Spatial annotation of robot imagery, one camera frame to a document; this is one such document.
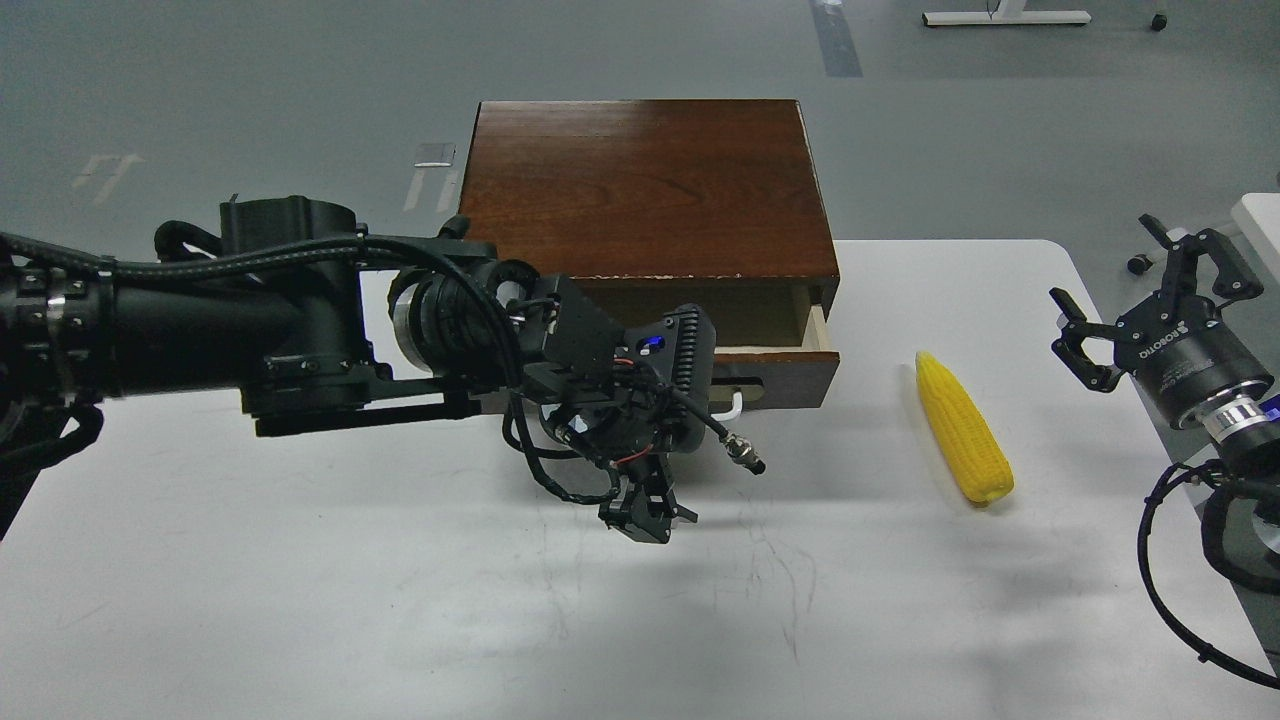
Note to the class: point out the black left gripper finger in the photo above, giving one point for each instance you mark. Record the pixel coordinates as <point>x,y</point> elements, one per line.
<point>663,508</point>
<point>628,511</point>

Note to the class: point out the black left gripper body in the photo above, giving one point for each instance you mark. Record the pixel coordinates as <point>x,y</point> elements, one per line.
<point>655,398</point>

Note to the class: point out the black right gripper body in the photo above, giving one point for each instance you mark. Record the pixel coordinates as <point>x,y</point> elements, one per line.
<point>1186,358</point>

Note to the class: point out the wooden drawer with white handle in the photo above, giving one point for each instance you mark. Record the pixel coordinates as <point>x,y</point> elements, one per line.
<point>773,346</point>

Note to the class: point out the yellow corn cob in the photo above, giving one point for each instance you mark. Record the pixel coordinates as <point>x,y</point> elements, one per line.
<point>977,464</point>

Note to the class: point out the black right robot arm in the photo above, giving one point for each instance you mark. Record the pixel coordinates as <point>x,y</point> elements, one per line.
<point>1206,263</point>

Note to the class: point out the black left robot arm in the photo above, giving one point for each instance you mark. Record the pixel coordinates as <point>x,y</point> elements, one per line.
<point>322,325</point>

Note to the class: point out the dark wooden drawer cabinet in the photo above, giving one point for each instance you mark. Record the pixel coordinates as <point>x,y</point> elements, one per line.
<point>646,191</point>

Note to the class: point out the white table leg base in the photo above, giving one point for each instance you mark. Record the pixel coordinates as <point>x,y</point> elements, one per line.
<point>1007,13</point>

